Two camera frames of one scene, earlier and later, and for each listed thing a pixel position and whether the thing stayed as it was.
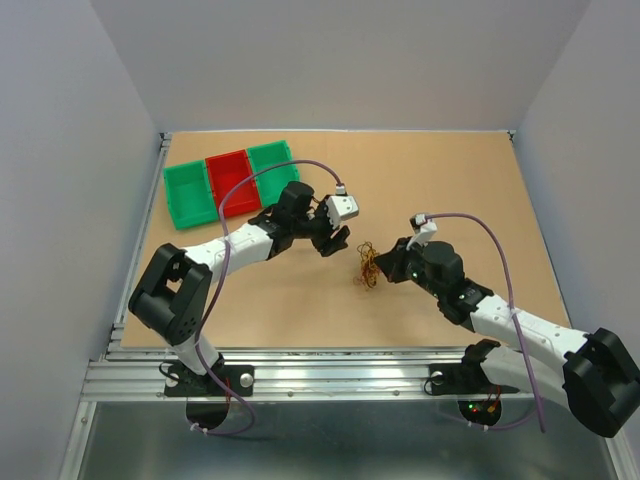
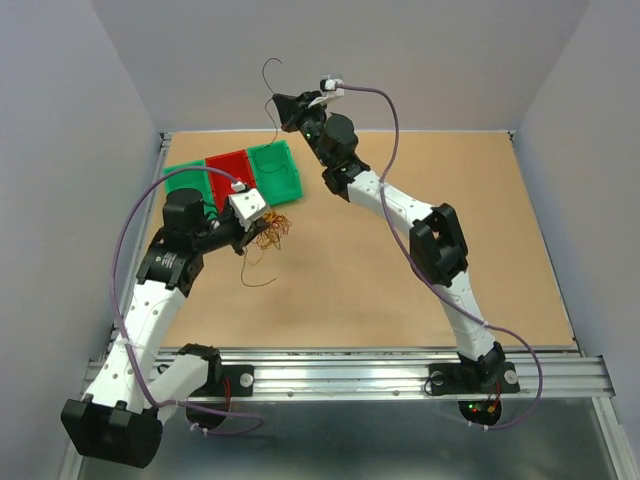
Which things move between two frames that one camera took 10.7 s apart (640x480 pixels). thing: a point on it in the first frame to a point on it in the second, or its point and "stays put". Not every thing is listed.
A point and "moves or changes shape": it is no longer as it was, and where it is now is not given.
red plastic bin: x=225 y=170 stays put
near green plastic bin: x=189 y=194 stays put
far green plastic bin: x=272 y=183 stays put
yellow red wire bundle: x=370 y=269 moves or changes shape
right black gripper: x=391 y=262 to x=292 y=109
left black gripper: x=325 y=245 to x=256 y=227
